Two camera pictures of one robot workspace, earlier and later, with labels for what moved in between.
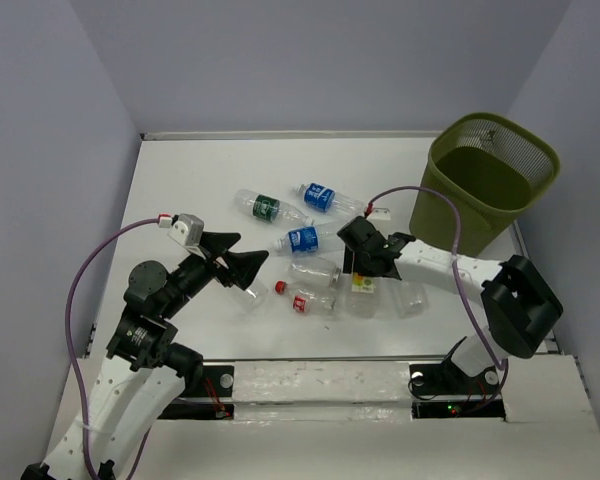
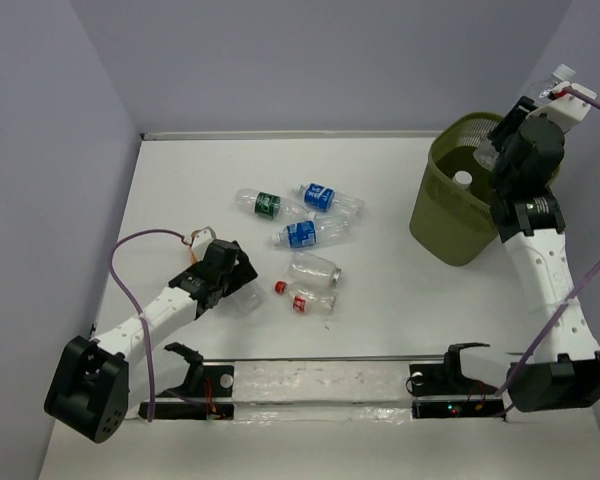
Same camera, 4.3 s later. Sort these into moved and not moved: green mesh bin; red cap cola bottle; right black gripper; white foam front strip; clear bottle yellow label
Moved: right black gripper; clear bottle yellow label
Not moved: red cap cola bottle; green mesh bin; white foam front strip
